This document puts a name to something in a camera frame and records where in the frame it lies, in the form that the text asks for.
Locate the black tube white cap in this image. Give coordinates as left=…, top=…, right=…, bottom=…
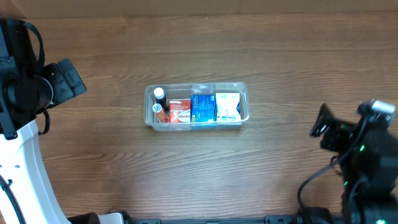
left=154, top=87, right=169, bottom=113

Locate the orange tube white cap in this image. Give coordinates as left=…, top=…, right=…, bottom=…
left=152, top=103, right=169, bottom=123

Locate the white medicine box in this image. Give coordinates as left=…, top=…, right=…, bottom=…
left=216, top=93, right=241, bottom=122

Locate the red medicine box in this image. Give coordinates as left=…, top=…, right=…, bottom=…
left=169, top=99, right=191, bottom=123

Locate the blue medicine box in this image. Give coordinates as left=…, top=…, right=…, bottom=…
left=190, top=95, right=216, bottom=127

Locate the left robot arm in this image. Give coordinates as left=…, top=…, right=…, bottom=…
left=1, top=19, right=124, bottom=223

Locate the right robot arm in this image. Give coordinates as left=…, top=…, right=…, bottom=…
left=293, top=100, right=397, bottom=224

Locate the clear plastic container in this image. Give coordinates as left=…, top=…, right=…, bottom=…
left=144, top=82, right=250, bottom=131

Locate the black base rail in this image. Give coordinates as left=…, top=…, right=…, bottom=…
left=126, top=215, right=297, bottom=224

